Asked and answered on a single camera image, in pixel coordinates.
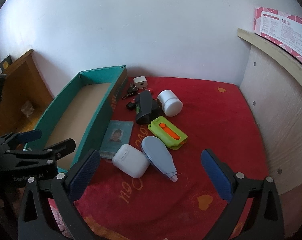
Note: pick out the white usb charger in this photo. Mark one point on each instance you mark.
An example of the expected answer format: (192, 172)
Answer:
(140, 82)

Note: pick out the pink fuzzy cloth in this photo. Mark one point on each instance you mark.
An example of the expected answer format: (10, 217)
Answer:
(56, 217)

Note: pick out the white earbuds case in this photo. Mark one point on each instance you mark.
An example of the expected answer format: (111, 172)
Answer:
(129, 160)

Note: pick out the green utility knife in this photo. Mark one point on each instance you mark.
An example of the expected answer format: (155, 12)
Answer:
(176, 138)

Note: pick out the white lidded jar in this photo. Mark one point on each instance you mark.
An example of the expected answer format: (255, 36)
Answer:
(169, 102)

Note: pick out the blue photo id card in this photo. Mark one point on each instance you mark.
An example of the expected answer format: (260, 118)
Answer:
(115, 135)

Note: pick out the wooden headboard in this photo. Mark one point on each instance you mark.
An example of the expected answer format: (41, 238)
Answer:
(273, 105)

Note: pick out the black car key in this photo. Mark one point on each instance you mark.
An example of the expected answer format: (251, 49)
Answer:
(133, 90)

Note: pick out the wooden shelf cabinet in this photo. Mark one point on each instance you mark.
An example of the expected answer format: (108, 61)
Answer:
(23, 80)

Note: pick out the black case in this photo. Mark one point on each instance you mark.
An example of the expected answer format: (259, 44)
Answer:
(144, 105)

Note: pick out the teal cardboard box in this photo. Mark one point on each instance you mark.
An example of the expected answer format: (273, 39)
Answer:
(53, 110)

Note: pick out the red blanket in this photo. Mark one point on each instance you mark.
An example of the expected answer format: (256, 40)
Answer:
(203, 120)

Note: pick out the clear plastic bag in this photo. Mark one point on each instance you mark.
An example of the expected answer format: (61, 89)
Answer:
(27, 108)

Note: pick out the pink white paper box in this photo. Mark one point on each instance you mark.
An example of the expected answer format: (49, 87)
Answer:
(278, 30)

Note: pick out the grey-blue correction tape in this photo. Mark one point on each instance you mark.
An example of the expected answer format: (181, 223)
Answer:
(157, 155)

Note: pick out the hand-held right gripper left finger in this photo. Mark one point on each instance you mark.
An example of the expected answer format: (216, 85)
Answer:
(84, 177)

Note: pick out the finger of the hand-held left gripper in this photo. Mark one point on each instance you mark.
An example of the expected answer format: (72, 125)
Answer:
(29, 135)
(60, 148)

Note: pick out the silver carabiner clip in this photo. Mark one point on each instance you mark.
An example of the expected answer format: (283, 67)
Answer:
(126, 96)

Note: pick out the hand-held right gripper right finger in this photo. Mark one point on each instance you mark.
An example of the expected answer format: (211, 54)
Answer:
(216, 177)

